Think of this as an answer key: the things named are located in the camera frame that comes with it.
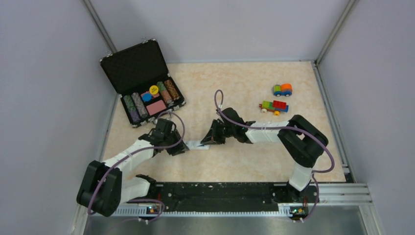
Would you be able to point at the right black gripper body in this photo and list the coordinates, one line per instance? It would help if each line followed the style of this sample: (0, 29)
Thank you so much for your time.
(220, 131)

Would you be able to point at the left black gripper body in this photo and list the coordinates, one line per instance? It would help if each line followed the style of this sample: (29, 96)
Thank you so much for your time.
(173, 137)

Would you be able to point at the white remote control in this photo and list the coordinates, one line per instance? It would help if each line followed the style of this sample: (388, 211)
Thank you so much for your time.
(196, 145)

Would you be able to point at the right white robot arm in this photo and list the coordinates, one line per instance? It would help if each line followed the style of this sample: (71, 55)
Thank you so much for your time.
(303, 141)

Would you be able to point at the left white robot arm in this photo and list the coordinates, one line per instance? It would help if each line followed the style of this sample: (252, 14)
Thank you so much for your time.
(104, 185)

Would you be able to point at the pink card deck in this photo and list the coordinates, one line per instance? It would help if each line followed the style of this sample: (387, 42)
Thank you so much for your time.
(156, 107)

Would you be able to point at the green pink chip stack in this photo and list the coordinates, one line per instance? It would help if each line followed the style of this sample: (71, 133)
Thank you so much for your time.
(164, 92)

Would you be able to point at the brown poker chip stack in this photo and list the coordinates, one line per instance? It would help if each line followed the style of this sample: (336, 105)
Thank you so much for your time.
(172, 89)

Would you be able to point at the green poker chip stack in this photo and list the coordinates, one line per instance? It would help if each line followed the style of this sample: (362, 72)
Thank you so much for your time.
(131, 108)

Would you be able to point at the blue poker chip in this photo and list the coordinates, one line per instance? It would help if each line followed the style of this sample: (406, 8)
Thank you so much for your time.
(146, 97)

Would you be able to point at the yellow poker chip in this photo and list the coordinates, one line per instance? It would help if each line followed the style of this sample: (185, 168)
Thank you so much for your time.
(154, 90)

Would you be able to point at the purple grey chip stack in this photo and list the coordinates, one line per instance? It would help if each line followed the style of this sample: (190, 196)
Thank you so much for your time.
(139, 105)

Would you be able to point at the lego brick truck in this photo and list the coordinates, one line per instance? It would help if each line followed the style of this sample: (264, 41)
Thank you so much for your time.
(276, 107)

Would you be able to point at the black poker chip case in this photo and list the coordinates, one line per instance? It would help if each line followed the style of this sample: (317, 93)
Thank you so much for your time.
(135, 70)

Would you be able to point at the orange blue toy car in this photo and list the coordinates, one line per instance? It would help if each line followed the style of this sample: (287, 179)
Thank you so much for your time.
(282, 90)

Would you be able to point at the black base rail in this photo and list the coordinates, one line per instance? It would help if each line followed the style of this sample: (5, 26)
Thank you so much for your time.
(230, 196)

